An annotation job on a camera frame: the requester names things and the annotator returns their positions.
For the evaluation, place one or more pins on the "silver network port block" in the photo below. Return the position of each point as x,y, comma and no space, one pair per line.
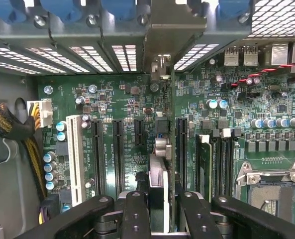
286,53

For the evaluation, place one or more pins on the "silver USB port block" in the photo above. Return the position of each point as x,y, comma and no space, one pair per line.
240,56

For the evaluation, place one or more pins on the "green motherboard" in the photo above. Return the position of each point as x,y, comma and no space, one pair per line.
127,99

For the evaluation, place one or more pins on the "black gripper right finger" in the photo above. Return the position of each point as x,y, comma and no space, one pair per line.
197,219

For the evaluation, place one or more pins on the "silver CPU socket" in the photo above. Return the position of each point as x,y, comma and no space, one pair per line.
271,189

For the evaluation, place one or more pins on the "short black expansion slot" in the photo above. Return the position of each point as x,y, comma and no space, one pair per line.
139,132

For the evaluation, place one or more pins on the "white power connector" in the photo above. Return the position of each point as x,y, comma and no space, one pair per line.
44,113

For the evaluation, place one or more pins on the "long black expansion slot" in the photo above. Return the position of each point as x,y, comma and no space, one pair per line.
118,154
98,154
182,154

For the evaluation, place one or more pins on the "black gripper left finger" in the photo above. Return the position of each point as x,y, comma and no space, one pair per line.
134,216

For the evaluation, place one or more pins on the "black RAM slot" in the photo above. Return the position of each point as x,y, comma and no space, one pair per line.
228,161
218,164

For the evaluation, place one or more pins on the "grey metal PC case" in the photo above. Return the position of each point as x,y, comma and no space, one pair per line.
8,174

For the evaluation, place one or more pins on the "white PCI expansion slot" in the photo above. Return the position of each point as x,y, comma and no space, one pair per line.
74,159

